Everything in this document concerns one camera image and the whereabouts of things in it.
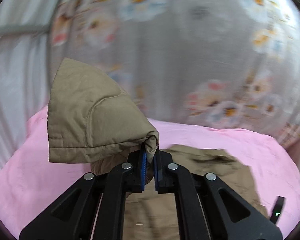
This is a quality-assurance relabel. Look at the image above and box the olive quilted puffer jacket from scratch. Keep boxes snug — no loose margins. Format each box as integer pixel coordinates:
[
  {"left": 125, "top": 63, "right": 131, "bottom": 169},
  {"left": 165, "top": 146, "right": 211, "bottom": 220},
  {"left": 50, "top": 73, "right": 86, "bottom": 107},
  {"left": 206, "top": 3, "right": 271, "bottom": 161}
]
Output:
[{"left": 47, "top": 59, "right": 267, "bottom": 239}]

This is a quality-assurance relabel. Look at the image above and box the pink bed sheet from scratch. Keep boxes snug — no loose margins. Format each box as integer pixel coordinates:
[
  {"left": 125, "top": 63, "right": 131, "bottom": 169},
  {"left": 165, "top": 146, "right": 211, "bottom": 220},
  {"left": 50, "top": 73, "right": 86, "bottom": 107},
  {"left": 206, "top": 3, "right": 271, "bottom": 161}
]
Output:
[{"left": 0, "top": 106, "right": 300, "bottom": 240}]

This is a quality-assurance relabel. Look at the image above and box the grey floral blanket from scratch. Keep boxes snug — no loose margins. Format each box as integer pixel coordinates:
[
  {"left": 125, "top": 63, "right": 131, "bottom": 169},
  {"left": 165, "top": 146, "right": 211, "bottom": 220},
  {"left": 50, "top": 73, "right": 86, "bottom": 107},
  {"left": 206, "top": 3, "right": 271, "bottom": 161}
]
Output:
[{"left": 49, "top": 0, "right": 300, "bottom": 147}]

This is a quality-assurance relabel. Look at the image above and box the silver grey curtain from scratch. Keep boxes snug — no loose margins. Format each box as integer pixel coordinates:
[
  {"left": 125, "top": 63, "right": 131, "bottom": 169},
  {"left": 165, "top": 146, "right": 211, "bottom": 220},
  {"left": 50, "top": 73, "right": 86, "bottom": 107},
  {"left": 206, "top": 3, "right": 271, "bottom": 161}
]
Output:
[{"left": 0, "top": 0, "right": 59, "bottom": 171}]

